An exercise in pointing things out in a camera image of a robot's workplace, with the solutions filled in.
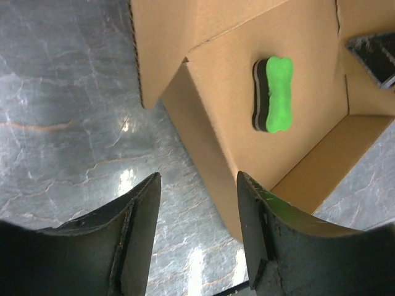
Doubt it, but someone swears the brown cardboard box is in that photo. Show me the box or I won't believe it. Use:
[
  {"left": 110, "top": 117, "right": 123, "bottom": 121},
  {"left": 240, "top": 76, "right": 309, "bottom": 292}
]
[{"left": 130, "top": 1, "right": 394, "bottom": 239}]

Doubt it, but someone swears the green black eraser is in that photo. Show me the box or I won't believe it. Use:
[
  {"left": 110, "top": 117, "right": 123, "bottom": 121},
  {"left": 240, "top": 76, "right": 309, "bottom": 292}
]
[{"left": 252, "top": 56, "right": 294, "bottom": 134}]

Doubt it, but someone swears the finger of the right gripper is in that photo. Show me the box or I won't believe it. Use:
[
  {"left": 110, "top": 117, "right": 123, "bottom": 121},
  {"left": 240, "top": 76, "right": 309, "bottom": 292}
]
[{"left": 345, "top": 31, "right": 394, "bottom": 89}]

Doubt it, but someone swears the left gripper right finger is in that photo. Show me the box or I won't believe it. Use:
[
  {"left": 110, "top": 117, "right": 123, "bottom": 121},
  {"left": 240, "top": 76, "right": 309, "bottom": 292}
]
[{"left": 237, "top": 171, "right": 394, "bottom": 295}]

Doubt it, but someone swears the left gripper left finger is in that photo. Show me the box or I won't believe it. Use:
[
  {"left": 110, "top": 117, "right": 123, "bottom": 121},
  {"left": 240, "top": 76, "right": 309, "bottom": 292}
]
[{"left": 1, "top": 173, "right": 161, "bottom": 295}]

